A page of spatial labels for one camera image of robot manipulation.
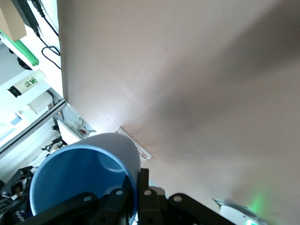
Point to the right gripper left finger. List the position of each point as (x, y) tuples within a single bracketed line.
[(77, 208)]

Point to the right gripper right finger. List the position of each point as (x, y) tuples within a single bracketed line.
[(150, 206)]

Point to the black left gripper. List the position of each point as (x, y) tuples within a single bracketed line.
[(11, 213)]

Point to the blue plastic cup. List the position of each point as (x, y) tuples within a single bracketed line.
[(82, 168)]

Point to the aluminium corner plate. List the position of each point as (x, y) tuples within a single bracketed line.
[(143, 153)]

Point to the white flat panel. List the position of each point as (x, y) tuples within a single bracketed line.
[(68, 133)]

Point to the small white carton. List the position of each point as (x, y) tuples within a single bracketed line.
[(39, 103)]

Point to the white bottle green characters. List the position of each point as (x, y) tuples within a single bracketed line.
[(30, 82)]

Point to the green plastic object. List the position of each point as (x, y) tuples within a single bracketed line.
[(25, 51)]

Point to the brown table cover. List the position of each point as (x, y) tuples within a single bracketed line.
[(187, 70)]

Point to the brown cardboard box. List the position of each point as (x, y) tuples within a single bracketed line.
[(11, 18)]

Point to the black power adapter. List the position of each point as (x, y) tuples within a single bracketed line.
[(27, 14)]

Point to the aluminium frame profile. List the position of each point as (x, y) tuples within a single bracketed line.
[(35, 122)]

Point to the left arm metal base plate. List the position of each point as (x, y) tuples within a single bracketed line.
[(219, 201)]

